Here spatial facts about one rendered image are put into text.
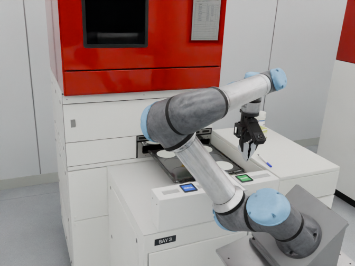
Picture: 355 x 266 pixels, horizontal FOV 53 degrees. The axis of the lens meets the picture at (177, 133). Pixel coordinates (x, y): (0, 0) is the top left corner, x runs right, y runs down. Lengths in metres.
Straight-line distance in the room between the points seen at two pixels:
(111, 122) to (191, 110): 0.96
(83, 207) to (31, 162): 1.55
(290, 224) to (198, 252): 0.54
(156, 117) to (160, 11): 0.85
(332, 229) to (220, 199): 0.37
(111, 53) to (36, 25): 1.55
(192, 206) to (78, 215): 0.80
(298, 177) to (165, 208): 0.63
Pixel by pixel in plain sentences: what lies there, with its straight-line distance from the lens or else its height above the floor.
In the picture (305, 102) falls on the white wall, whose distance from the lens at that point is 4.55.
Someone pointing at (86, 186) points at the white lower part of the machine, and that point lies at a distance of 1.97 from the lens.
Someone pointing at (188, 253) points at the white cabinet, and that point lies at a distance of 1.56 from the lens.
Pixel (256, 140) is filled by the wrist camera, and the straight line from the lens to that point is 1.39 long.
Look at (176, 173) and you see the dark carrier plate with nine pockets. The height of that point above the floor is 0.90.
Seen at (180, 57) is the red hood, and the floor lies 1.39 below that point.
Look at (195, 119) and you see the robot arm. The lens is 0.94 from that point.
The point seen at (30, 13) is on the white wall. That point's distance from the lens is 3.20.
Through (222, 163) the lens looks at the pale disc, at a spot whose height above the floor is 0.90.
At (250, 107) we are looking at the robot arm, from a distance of 1.42.
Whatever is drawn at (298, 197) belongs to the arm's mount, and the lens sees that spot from 1.39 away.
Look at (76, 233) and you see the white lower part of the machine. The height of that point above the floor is 0.44.
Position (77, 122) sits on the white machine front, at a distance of 1.82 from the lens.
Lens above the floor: 1.66
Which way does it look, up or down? 20 degrees down
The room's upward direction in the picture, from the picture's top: 3 degrees clockwise
